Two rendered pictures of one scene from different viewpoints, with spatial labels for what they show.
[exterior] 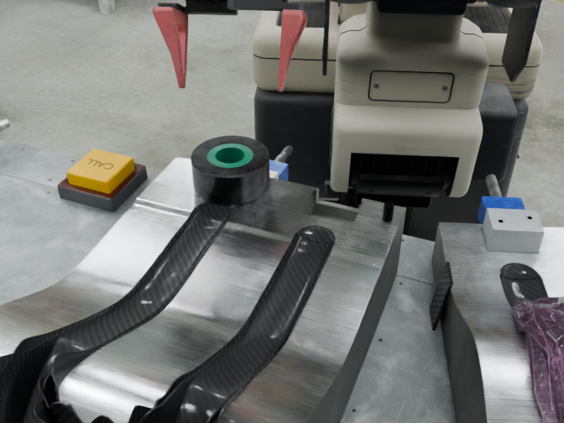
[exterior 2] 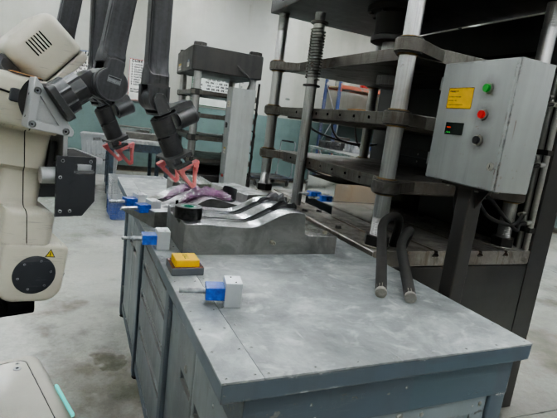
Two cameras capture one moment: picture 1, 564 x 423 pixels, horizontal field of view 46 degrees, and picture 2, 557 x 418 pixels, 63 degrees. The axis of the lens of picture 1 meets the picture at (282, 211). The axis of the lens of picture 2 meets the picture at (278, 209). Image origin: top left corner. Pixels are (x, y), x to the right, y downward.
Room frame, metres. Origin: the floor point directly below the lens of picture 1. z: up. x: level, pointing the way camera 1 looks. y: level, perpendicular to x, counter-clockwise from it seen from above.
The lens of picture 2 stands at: (1.34, 1.14, 1.20)
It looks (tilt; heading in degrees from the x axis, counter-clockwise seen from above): 11 degrees down; 223
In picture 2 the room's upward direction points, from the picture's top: 7 degrees clockwise
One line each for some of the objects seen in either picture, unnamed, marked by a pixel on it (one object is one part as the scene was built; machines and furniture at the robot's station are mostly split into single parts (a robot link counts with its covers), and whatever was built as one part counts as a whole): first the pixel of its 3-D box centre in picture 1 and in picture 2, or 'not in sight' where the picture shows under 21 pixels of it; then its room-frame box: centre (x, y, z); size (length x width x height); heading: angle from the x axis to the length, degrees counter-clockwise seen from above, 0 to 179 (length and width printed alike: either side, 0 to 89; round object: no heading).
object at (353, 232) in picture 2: not in sight; (365, 217); (-0.69, -0.14, 0.76); 1.30 x 0.84 x 0.07; 68
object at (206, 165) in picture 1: (231, 169); (188, 211); (0.57, 0.05, 0.91); 0.08 x 0.08 x 0.04
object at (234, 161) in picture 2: not in sight; (214, 126); (-2.61, -4.03, 1.03); 1.54 x 0.94 x 2.06; 66
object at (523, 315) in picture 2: not in sight; (438, 196); (-1.12, 0.03, 0.90); 1.31 x 0.16 x 1.80; 68
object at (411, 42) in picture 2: not in sight; (389, 84); (-0.68, -0.13, 1.45); 1.29 x 0.82 x 0.19; 68
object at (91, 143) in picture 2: not in sight; (100, 143); (-2.00, -6.25, 0.49); 0.60 x 0.42 x 0.33; 152
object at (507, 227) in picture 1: (500, 212); (139, 207); (0.57, -0.24, 0.86); 0.13 x 0.05 x 0.05; 176
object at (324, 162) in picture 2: not in sight; (374, 182); (-0.69, -0.12, 0.96); 1.29 x 0.83 x 0.18; 68
